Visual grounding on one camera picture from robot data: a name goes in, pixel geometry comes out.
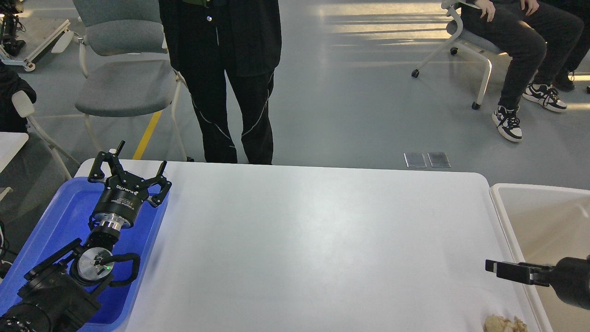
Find white chair at left edge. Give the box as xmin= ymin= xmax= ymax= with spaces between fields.
xmin=11 ymin=90 xmax=81 ymax=180

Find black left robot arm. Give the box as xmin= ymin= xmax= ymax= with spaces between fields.
xmin=1 ymin=143 xmax=171 ymax=332

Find white grey rolling chair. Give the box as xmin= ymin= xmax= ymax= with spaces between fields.
xmin=411 ymin=0 xmax=504 ymax=110

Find grey office chair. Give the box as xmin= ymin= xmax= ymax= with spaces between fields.
xmin=73 ymin=0 xmax=185 ymax=151

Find left metal floor plate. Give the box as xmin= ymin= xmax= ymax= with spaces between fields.
xmin=404 ymin=153 xmax=427 ymax=168

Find beige paper ball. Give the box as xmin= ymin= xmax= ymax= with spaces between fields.
xmin=484 ymin=315 xmax=529 ymax=332

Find white plastic bin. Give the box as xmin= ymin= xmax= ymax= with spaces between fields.
xmin=490 ymin=184 xmax=590 ymax=332

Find metal floor plate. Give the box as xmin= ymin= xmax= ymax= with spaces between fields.
xmin=404 ymin=153 xmax=427 ymax=168
xmin=428 ymin=153 xmax=451 ymax=168

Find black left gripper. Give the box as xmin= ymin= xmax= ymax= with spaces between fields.
xmin=87 ymin=141 xmax=172 ymax=229

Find blue plastic tray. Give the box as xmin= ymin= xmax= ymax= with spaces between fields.
xmin=0 ymin=177 xmax=168 ymax=332

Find person in black clothes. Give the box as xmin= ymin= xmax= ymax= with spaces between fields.
xmin=158 ymin=0 xmax=282 ymax=165

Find white side table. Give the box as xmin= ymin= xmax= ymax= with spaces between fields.
xmin=0 ymin=131 xmax=29 ymax=172

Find right metal floor plate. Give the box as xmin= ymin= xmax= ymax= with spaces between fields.
xmin=428 ymin=153 xmax=451 ymax=168

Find seated person black trousers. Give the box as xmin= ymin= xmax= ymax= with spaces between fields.
xmin=461 ymin=0 xmax=584 ymax=142

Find black jacket on chair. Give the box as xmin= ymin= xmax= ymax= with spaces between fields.
xmin=0 ymin=62 xmax=37 ymax=133

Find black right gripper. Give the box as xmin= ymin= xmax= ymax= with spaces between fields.
xmin=485 ymin=258 xmax=590 ymax=310

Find white equipment stand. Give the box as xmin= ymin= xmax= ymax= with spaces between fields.
xmin=0 ymin=0 xmax=74 ymax=72

